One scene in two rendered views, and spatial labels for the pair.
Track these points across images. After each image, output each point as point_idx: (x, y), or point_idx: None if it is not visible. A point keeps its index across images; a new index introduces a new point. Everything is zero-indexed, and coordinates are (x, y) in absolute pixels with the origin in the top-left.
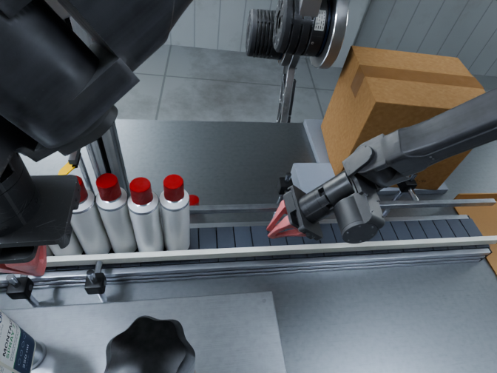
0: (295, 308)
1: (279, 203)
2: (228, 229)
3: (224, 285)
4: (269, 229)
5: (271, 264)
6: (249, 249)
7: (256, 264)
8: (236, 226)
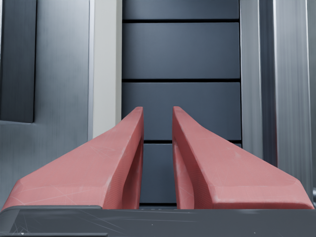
0: (5, 193)
1: (275, 167)
2: (226, 2)
3: (83, 16)
4: (172, 121)
5: (88, 135)
6: (103, 36)
7: (91, 83)
8: (242, 33)
